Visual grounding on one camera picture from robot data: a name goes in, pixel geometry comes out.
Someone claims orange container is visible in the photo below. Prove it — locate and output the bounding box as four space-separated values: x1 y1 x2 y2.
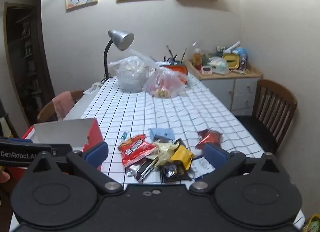
160 63 188 84

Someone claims white plastic bag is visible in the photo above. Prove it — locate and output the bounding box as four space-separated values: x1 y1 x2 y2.
209 56 229 75

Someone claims yellow box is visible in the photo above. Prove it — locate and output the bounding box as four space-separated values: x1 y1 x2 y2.
222 52 241 69

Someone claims pink towel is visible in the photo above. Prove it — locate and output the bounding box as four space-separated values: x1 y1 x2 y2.
52 91 75 121

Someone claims dark wooden bookshelf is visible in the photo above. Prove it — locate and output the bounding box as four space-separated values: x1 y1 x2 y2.
5 3 54 122

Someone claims red and white cardboard box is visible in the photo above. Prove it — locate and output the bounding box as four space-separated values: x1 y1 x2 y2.
7 118 104 176

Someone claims blue snack packet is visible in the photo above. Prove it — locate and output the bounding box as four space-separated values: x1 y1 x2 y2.
149 128 175 140

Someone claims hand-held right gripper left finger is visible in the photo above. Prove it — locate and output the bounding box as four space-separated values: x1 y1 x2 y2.
16 141 125 195

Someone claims wooden chair with towel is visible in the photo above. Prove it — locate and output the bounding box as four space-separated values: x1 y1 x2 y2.
37 90 84 123

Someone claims white checked tablecloth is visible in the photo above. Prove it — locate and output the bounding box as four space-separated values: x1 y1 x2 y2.
81 73 265 185

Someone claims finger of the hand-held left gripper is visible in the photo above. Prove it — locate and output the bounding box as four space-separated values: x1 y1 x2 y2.
51 144 73 158

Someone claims clear bag of red snacks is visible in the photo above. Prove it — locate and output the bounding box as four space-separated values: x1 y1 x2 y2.
142 67 188 98

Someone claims yellow snack packet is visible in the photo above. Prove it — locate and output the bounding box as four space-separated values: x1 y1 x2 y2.
170 145 195 170

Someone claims cream snack packet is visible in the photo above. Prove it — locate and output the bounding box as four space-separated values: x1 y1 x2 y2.
146 141 179 166

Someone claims light blue packet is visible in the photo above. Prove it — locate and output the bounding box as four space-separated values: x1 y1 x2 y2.
236 47 248 70

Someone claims dark chocolate bar wrapper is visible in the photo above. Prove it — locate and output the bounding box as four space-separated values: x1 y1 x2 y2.
126 158 159 182

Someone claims large red snack packet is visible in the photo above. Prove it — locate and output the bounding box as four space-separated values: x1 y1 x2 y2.
117 134 157 168

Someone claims black snack packet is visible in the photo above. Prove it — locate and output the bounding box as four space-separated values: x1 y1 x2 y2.
160 162 193 183

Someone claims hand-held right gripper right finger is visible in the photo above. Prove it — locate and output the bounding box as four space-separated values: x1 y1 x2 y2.
189 143 288 194

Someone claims yellow green bag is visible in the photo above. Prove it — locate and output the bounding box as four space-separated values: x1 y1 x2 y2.
302 213 320 232

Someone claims white snack packet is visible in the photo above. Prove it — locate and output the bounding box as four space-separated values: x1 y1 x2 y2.
191 156 215 180

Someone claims white cabinet with wooden top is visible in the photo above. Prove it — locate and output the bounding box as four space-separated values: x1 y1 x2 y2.
185 59 263 116

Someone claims clear bag of white food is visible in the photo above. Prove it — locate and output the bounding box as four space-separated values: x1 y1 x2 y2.
109 49 160 93

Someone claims orange drink bottle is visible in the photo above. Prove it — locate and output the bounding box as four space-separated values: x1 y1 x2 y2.
193 48 203 71

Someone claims dark seat wooden chair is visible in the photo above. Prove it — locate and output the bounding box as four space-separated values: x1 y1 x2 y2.
235 79 298 155

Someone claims shiny red snack packet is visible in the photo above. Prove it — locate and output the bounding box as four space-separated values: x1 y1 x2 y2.
195 129 223 150

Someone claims silver desk lamp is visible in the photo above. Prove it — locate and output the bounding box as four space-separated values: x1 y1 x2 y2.
101 29 135 84

